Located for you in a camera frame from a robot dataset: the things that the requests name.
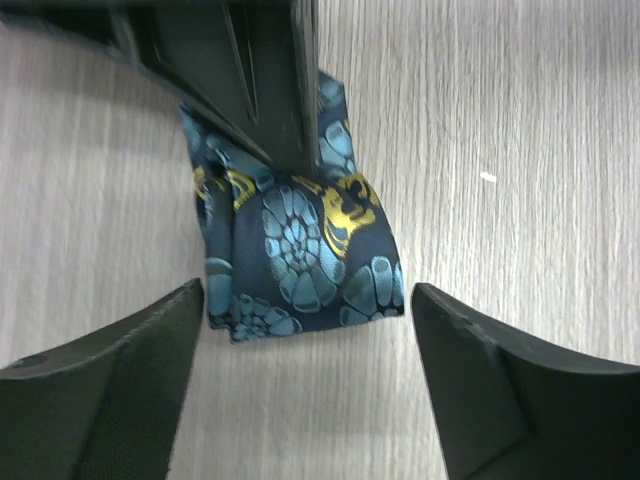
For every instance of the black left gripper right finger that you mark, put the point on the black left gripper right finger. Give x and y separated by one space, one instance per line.
509 405

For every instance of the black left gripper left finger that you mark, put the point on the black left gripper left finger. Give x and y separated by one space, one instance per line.
106 405

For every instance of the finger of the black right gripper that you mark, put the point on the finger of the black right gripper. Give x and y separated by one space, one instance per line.
249 67

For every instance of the blue snail pattern tie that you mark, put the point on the blue snail pattern tie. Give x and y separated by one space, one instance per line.
286 254

